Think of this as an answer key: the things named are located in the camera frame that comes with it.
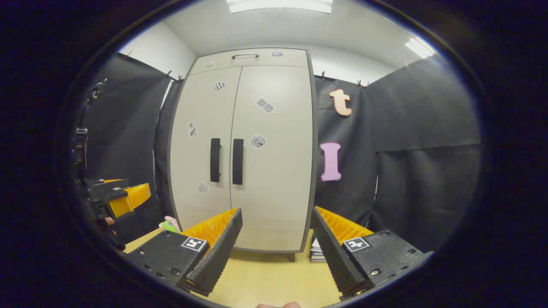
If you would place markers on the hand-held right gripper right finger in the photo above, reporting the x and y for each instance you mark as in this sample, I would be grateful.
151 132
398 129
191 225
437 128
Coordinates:
334 252

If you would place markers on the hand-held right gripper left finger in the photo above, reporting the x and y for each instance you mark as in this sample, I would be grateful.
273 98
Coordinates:
222 252

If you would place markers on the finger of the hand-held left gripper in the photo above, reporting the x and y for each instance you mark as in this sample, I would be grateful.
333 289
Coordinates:
128 199

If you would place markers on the beige double-door shoe cabinet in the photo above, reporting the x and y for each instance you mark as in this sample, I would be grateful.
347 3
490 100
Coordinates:
274 214

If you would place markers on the beige cabinet door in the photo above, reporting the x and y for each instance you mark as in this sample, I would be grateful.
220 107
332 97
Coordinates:
197 107
282 192

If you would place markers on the beige cabinet drawer front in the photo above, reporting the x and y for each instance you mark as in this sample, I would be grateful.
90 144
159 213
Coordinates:
222 64

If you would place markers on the stack of white books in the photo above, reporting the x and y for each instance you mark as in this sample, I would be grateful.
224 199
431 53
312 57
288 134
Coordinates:
316 252

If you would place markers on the pink and green plush toy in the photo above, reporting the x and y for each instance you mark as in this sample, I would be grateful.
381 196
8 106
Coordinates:
170 224

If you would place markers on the small ceiling light panel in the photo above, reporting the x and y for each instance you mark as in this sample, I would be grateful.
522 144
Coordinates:
418 48

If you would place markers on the large ceiling light panel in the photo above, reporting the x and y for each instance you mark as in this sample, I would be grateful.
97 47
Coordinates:
278 5

